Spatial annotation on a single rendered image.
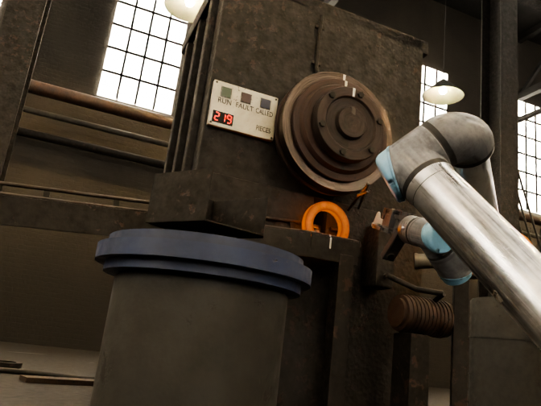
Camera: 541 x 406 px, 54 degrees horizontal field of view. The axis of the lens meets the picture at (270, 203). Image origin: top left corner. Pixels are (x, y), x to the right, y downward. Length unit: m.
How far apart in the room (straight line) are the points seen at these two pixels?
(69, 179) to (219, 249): 7.35
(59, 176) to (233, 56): 6.05
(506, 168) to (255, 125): 4.67
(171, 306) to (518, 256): 0.60
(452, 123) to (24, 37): 3.93
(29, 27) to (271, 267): 4.20
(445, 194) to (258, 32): 1.34
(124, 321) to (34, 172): 7.30
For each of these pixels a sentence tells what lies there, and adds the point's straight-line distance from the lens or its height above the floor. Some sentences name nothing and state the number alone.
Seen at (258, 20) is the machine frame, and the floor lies 1.56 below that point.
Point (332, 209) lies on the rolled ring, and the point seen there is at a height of 0.82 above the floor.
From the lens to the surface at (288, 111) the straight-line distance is 1.95.
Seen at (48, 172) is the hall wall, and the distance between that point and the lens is 7.99.
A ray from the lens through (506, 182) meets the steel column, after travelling 6.35.
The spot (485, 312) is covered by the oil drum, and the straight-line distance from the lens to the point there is 4.46.
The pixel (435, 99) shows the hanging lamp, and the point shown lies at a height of 4.35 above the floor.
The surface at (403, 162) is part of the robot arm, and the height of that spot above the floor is 0.71.
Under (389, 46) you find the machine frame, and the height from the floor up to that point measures 1.66.
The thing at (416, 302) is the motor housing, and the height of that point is 0.51.
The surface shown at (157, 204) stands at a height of 0.63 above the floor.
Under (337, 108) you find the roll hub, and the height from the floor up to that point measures 1.16.
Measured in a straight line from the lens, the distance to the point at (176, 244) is 0.66.
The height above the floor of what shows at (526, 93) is 6.07.
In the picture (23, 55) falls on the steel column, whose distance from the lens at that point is 4.63.
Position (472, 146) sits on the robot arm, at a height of 0.76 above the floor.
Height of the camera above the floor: 0.30
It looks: 15 degrees up
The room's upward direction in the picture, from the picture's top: 7 degrees clockwise
